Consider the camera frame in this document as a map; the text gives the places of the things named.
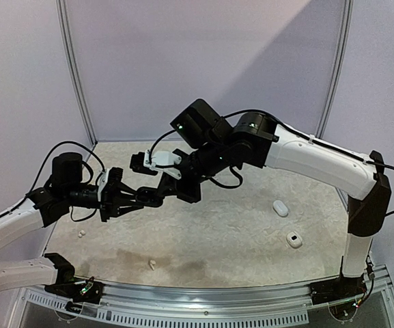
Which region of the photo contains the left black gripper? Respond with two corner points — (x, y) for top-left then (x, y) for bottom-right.
(65, 181), (144, 222)

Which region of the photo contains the black oval charging case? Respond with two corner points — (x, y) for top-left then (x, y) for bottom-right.
(135, 187), (164, 208)

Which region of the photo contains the white oval charging case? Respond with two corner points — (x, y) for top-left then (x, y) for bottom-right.
(272, 200), (289, 217)

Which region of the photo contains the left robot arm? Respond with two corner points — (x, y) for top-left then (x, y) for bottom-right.
(0, 152), (144, 303)

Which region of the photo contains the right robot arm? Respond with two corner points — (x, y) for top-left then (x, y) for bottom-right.
(144, 99), (391, 298)

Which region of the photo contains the white case with black window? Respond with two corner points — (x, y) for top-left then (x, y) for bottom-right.
(286, 231), (302, 249)

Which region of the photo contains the white stem earbud front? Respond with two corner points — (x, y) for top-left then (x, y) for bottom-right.
(149, 260), (156, 271)

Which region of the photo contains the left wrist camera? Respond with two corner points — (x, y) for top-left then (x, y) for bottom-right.
(96, 167), (124, 200)

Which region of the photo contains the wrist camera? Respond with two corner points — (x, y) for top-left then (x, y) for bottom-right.
(96, 167), (124, 200)
(130, 150), (182, 180)

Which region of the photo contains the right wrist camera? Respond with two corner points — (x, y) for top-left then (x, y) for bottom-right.
(130, 150), (182, 180)

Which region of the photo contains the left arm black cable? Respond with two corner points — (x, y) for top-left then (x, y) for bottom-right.
(0, 141), (105, 226)

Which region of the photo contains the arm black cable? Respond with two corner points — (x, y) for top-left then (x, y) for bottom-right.
(148, 109), (394, 308)
(0, 141), (105, 226)

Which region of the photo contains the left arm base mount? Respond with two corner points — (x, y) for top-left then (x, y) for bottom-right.
(44, 277), (105, 304)

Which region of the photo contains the aluminium front rail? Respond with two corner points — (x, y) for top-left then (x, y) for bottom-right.
(10, 266), (394, 327)

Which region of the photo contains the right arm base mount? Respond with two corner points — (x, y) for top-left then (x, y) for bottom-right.
(308, 271), (367, 305)

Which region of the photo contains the left aluminium frame post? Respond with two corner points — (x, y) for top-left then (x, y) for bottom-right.
(56, 0), (98, 146)

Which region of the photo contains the aluminium frame post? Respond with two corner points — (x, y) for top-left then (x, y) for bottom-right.
(315, 0), (354, 139)
(56, 0), (98, 146)

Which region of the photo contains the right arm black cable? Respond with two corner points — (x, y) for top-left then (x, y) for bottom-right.
(148, 109), (394, 308)

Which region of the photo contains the right aluminium frame post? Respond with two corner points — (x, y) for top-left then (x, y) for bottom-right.
(315, 0), (354, 139)

